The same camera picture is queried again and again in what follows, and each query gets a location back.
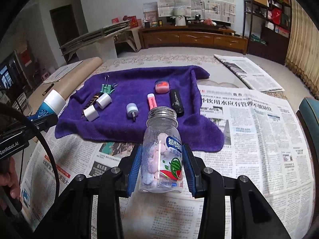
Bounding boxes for brown gold tube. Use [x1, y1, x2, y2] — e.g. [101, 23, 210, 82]
[81, 92, 103, 117]

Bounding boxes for blue chair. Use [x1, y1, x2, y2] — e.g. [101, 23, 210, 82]
[298, 97, 319, 159]

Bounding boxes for wooden tv cabinet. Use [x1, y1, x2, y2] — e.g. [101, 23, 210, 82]
[138, 24, 248, 54]

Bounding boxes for white square charger plug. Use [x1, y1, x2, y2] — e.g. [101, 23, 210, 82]
[83, 105, 99, 122]

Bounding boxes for black rectangular lighter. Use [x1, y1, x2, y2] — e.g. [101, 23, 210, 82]
[169, 89, 184, 117]

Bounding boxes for clear candy bottle silver lid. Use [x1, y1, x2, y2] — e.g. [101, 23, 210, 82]
[139, 106, 183, 193]

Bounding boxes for beige patterned curtain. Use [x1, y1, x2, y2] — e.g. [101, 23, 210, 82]
[286, 0, 319, 99]

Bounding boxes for black cable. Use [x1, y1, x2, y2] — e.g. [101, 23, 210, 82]
[0, 102, 61, 200]

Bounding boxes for pink blue eraser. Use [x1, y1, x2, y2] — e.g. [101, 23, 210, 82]
[155, 80, 170, 94]

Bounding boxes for grey round usb adapter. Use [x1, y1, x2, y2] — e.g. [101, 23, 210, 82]
[126, 103, 139, 121]

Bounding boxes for person's hand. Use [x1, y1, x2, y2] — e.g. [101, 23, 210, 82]
[1, 157, 20, 200]

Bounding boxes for small white round jar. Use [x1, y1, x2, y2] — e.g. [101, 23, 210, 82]
[96, 93, 112, 110]

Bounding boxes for folded newspaper far side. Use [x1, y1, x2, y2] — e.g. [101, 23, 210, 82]
[214, 55, 284, 93]

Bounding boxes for pink highlighter pen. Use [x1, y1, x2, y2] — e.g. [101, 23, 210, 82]
[147, 93, 157, 110]

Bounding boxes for dark wooden shelf unit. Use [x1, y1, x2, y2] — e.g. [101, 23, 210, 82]
[243, 0, 292, 65]

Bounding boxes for white blue balm bottle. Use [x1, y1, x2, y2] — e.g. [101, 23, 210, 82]
[28, 90, 66, 121]

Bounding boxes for purple towel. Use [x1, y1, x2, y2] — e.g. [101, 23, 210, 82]
[55, 65, 224, 152]

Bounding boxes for white vase on cabinet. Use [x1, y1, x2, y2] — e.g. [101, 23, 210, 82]
[173, 6, 187, 26]

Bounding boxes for newspapers on wall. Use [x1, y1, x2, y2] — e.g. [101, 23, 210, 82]
[157, 0, 236, 24]

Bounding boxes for green binder clip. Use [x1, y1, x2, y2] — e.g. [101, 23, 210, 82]
[100, 75, 118, 95]

